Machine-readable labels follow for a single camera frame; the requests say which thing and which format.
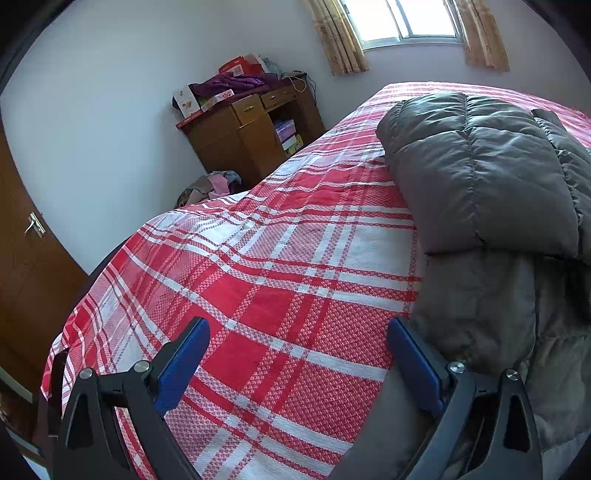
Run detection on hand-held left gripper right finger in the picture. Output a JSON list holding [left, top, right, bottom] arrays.
[[387, 318, 543, 480]]

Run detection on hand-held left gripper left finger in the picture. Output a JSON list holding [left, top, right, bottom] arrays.
[[52, 316, 211, 480]]

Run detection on grey puffer jacket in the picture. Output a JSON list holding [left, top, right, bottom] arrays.
[[323, 92, 591, 480]]

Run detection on pile of clothes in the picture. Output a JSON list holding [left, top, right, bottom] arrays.
[[175, 170, 243, 208]]

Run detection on purple clothes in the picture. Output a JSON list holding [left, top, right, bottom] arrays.
[[188, 73, 278, 97]]

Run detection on red plaid bed sheet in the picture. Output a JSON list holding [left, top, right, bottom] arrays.
[[41, 82, 591, 480]]

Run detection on brown wooden door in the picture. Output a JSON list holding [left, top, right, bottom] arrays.
[[0, 124, 88, 407]]

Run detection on wooden desk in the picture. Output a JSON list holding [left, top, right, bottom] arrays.
[[175, 83, 326, 190]]

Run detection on stack of boxes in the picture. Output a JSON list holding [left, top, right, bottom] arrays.
[[273, 119, 305, 155]]

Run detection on white printed box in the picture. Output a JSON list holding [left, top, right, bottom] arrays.
[[172, 85, 201, 120]]

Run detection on flat red white box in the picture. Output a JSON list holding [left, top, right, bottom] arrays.
[[198, 90, 236, 112]]

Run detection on red gift box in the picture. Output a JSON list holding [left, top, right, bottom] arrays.
[[218, 56, 264, 77]]

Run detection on beige patterned curtain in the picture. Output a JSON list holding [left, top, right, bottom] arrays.
[[307, 0, 370, 77], [455, 0, 511, 72]]

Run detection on window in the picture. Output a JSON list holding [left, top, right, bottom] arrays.
[[339, 0, 462, 51]]

